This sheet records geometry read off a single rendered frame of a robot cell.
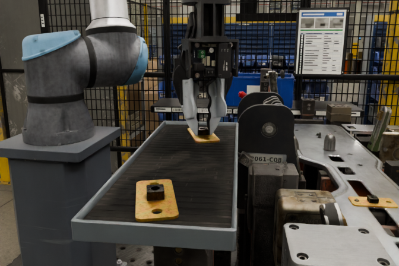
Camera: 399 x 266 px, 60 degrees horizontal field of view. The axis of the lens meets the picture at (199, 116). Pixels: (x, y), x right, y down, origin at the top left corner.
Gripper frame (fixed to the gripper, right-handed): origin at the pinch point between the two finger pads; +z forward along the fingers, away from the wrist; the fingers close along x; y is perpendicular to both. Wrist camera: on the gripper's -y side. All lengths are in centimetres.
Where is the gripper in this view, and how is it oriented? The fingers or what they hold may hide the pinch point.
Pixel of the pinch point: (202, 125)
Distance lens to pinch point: 56.4
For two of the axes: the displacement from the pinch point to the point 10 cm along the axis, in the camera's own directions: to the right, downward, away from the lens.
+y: 2.1, 2.1, -9.5
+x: 9.8, -0.5, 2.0
